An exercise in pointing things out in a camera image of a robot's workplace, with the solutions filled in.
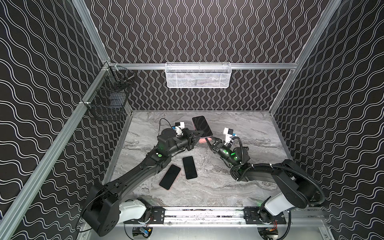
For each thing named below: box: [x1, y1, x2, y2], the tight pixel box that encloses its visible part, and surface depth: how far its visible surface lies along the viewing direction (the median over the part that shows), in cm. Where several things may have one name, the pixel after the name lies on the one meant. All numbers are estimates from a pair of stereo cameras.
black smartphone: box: [192, 115, 213, 138], surface depth 79 cm
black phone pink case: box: [159, 164, 181, 190], surface depth 88 cm
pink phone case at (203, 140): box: [198, 137, 213, 144], surface depth 75 cm
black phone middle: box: [182, 156, 198, 180], surface depth 95 cm
